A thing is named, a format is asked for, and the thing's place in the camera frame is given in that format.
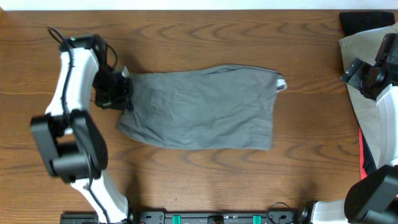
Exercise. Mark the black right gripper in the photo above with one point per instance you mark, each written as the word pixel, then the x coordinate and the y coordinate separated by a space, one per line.
pixel 352 73

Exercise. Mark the black folded garment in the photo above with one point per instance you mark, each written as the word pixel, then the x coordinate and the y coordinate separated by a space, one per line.
pixel 359 21

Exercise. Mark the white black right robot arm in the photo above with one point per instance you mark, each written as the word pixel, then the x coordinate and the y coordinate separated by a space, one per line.
pixel 374 198

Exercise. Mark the beige folded garment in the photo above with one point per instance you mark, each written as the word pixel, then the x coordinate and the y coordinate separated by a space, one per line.
pixel 374 108

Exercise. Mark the grey shorts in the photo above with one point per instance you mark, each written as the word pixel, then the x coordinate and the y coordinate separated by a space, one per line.
pixel 227 106

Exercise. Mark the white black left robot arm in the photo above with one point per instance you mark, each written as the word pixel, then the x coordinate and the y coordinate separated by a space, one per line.
pixel 70 144

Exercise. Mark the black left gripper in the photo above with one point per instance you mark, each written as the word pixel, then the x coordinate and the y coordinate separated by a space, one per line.
pixel 123 92

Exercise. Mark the red garment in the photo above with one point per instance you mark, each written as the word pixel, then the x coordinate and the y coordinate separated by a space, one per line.
pixel 362 160

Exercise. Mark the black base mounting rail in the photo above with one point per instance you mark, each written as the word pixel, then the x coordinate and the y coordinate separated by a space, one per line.
pixel 274 216

